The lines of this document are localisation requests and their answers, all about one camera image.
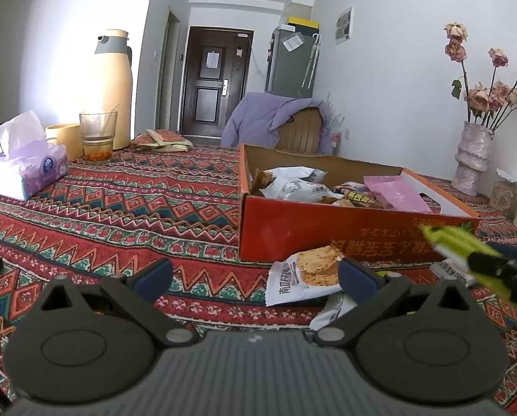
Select wall panel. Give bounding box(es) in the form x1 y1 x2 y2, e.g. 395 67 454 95
335 7 354 44

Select pink snack packet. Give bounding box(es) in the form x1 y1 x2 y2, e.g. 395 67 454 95
363 176 432 213

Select white crumpled snack packet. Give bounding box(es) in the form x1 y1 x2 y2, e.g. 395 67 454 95
309 292 357 331

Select white cracker snack packet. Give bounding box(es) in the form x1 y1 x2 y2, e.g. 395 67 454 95
265 246 344 307

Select wooden chair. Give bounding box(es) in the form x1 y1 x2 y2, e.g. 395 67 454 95
277 108 322 154

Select green snack bar packet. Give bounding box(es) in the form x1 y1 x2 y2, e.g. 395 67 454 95
419 225 502 274

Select white packet by box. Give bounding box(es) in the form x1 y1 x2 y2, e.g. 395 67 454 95
430 259 477 288

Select white grey snack packet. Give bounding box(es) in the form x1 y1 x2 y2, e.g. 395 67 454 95
261 176 342 203

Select yellow box on fridge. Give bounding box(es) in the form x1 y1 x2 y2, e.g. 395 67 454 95
287 17 320 30

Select red cardboard snack box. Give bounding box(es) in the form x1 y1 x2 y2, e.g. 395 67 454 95
239 145 481 263

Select folded patterned cloth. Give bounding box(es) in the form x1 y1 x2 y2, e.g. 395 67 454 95
132 129 193 152

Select glass jar by vase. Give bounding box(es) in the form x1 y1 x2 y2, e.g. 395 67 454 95
489 169 517 222

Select glass cup with tea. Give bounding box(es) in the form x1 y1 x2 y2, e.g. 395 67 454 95
80 112 117 163

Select pink textured vase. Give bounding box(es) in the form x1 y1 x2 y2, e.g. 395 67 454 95
451 122 495 196

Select purple jacket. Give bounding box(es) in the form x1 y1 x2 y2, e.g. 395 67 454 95
221 92 333 155

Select cream round container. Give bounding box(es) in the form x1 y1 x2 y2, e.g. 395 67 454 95
46 124 84 161

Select grey refrigerator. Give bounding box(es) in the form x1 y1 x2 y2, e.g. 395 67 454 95
265 26 321 99

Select dark colourful snack packet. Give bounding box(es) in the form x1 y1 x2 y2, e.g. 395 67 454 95
331 181 383 208

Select dried pink roses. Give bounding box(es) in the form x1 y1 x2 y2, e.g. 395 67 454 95
443 20 517 133

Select dark brown door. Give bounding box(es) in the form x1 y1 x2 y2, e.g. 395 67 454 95
180 26 254 138

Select purple tissue box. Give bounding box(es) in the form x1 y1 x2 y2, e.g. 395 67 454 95
0 110 68 201

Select cream thermos jug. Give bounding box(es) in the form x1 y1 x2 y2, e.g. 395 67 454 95
94 29 133 150

